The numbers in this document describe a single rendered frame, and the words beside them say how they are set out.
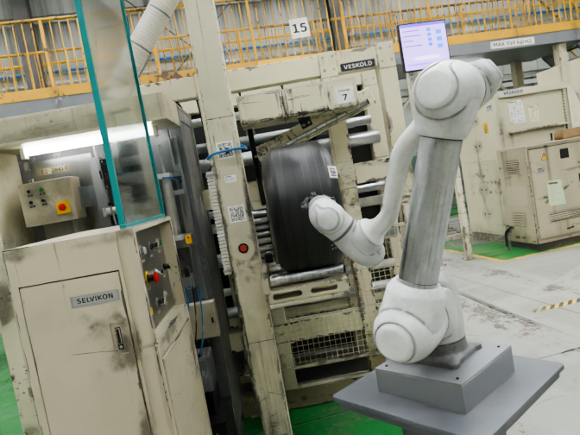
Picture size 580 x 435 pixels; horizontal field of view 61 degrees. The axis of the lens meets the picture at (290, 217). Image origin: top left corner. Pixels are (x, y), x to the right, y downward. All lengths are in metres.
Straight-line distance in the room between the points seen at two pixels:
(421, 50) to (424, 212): 5.06
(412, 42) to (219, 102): 4.18
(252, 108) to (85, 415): 1.55
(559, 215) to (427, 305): 5.45
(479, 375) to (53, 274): 1.26
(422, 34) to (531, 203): 2.35
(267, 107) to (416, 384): 1.55
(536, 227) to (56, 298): 5.62
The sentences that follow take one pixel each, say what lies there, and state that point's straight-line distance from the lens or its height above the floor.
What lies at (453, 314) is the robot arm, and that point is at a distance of 1.48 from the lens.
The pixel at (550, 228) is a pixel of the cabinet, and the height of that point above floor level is 0.24.
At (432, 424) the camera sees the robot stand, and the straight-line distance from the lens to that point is 1.41.
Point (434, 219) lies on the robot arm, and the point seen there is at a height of 1.17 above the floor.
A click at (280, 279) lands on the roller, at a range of 2.19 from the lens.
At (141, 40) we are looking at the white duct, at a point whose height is 2.13.
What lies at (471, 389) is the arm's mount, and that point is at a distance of 1.46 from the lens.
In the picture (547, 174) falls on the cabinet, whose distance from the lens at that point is 6.55.
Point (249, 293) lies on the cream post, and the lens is 2.28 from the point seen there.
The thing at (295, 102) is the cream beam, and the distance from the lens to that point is 2.52.
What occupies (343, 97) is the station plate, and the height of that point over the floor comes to 1.69.
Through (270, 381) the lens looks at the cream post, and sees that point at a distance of 2.41.
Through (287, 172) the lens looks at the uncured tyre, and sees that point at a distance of 2.06.
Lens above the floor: 1.32
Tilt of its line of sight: 4 degrees down
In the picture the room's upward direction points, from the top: 10 degrees counter-clockwise
